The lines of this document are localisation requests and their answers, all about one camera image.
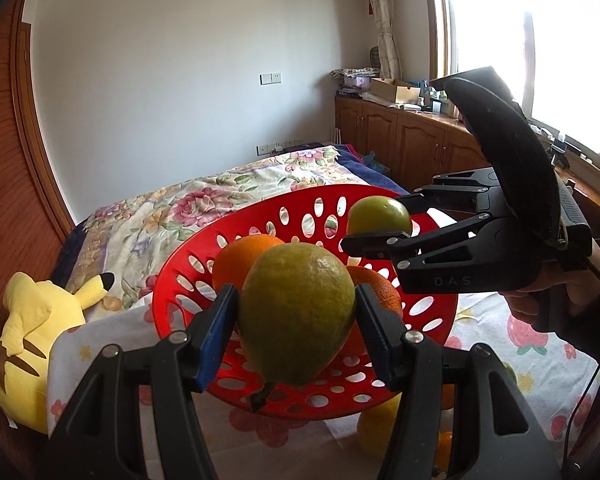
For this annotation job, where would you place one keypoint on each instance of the yellow-green lemon with stem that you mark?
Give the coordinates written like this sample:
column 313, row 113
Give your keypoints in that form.
column 297, row 310

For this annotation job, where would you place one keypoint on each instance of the teal cloth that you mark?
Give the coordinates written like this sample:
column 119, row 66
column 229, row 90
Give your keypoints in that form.
column 377, row 162

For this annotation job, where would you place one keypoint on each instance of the wooden frame window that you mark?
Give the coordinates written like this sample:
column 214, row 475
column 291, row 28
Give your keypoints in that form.
column 530, row 35

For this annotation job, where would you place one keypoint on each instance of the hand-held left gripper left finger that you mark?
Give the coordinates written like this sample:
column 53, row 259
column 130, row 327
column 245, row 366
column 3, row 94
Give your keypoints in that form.
column 215, row 345

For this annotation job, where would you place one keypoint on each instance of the white wall switch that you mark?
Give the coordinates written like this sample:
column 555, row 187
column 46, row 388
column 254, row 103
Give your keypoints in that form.
column 271, row 78

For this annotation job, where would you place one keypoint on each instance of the small tangerine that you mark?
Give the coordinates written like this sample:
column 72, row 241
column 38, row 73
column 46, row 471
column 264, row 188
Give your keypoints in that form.
column 445, row 449
column 447, row 396

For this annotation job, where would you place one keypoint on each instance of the floral blanket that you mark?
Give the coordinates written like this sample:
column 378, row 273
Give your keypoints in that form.
column 180, row 205

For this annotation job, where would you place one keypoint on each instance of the large orange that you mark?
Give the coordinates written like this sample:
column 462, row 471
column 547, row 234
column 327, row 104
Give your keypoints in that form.
column 380, row 292

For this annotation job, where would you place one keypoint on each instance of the brown wooden cabinet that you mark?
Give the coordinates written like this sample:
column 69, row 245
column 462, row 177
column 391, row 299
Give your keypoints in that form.
column 410, row 140

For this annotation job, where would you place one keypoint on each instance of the strawberry print white cloth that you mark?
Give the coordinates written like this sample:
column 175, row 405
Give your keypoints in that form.
column 545, row 375

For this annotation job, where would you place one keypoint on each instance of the brown wooden wardrobe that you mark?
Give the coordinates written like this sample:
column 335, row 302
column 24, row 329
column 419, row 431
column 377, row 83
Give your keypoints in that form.
column 10, row 160

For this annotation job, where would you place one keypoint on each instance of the red perforated plastic basket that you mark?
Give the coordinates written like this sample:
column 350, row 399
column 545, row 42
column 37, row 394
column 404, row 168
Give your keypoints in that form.
column 190, row 280

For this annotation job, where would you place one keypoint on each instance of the round green lemon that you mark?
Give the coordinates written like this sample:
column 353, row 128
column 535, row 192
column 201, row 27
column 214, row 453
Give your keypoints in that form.
column 380, row 215

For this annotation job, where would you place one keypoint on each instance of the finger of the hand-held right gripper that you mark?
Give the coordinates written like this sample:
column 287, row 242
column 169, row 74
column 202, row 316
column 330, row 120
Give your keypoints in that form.
column 430, row 255
column 460, row 192

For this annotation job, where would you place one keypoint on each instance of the yellow plush toy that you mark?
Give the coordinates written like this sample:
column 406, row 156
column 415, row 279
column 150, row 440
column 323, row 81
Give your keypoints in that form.
column 20, row 340

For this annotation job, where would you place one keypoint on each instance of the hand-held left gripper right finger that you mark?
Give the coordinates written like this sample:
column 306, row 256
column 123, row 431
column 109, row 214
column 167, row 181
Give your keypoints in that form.
column 380, row 342

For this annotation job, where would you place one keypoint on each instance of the white wall outlet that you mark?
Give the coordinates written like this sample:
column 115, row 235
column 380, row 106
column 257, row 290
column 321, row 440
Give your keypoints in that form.
column 280, row 147

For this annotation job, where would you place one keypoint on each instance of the person's right hand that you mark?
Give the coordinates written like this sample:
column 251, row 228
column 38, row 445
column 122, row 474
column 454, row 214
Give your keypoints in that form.
column 525, row 307

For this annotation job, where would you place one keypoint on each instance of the patterned beige curtain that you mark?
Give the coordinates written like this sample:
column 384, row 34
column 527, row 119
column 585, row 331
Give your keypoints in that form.
column 385, row 20

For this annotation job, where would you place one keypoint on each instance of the medium orange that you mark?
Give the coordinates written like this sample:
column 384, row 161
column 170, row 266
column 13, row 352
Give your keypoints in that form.
column 237, row 262

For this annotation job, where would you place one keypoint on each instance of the open cardboard box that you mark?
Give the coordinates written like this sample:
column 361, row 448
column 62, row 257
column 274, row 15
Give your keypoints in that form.
column 395, row 91

